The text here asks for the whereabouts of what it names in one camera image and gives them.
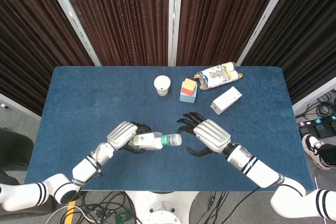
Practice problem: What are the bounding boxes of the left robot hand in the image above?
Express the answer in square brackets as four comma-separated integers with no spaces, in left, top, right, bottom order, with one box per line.
[106,121,153,155]

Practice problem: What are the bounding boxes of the dark grey trouser leg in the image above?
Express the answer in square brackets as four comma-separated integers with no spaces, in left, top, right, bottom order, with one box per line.
[0,127,35,186]

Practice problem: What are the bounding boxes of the orange yellow cube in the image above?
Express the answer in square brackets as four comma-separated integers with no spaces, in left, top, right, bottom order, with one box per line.
[182,78,198,96]

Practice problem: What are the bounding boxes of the black cable with adapter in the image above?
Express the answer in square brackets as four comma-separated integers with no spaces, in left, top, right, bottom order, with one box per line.
[204,191,230,224]

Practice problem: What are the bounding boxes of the brown curtain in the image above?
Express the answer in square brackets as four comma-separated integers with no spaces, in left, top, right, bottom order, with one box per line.
[55,0,170,67]
[243,0,336,104]
[176,0,286,67]
[0,0,96,116]

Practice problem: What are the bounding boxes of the coiled black cables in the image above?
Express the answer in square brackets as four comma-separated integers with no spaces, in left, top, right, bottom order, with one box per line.
[295,91,336,120]

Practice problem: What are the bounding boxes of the transparent plastic bottle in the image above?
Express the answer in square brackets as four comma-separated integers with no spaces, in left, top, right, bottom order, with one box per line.
[128,131,175,152]

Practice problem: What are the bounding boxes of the white partition post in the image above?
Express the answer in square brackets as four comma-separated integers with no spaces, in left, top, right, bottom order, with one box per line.
[235,0,292,67]
[167,0,184,67]
[41,0,102,67]

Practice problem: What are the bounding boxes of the green circuit board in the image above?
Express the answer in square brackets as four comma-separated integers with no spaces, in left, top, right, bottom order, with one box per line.
[114,211,132,224]

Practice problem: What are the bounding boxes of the white cable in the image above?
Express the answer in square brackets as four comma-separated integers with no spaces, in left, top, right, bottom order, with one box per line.
[44,205,98,224]

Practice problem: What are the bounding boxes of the white partition base rail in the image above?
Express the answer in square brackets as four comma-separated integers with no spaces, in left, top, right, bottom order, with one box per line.
[0,92,42,124]
[291,76,336,113]

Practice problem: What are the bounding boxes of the black cable bundle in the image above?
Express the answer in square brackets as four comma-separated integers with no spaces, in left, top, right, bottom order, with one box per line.
[76,191,140,224]

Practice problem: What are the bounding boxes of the blue table mat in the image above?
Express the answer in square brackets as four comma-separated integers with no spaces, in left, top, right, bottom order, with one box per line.
[24,66,314,192]

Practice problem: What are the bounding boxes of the yellow white snack bag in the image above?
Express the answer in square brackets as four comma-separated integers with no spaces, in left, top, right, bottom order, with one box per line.
[194,61,244,91]

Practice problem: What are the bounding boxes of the black white sneaker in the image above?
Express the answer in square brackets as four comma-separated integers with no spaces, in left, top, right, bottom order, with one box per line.
[301,134,332,170]

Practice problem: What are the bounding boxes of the black trouser leg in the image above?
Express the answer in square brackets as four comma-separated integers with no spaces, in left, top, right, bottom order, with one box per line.
[317,142,336,167]

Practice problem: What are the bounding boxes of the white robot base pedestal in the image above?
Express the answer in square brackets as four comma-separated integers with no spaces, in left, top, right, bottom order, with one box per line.
[124,191,200,224]

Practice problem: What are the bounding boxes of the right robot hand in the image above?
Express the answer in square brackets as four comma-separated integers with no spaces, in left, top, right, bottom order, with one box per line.
[176,112,232,157]

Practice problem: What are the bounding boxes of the white carton box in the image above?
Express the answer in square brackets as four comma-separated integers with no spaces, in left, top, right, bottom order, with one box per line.
[209,86,243,115]

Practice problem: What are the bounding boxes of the white paper cup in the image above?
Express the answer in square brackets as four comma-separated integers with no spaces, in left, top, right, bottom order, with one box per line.
[153,75,172,97]

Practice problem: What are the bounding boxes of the yellow floor tape strip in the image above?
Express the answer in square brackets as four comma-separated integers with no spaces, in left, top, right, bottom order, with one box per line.
[64,200,77,224]

